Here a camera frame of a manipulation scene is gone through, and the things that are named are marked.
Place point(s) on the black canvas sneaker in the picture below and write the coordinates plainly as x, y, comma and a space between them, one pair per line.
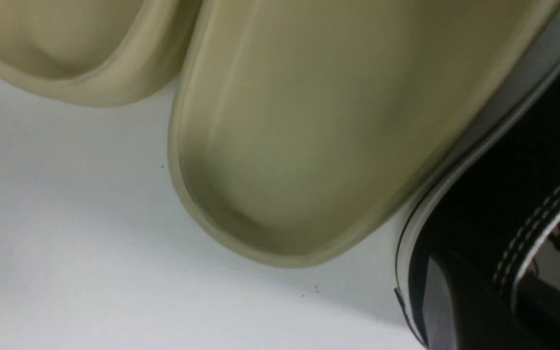
478, 261

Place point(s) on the right olive green slipper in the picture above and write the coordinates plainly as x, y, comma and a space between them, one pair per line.
300, 126

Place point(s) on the olive green slipper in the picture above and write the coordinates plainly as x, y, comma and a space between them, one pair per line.
300, 126
97, 53

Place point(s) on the left olive green slipper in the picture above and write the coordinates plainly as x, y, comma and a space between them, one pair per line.
97, 53

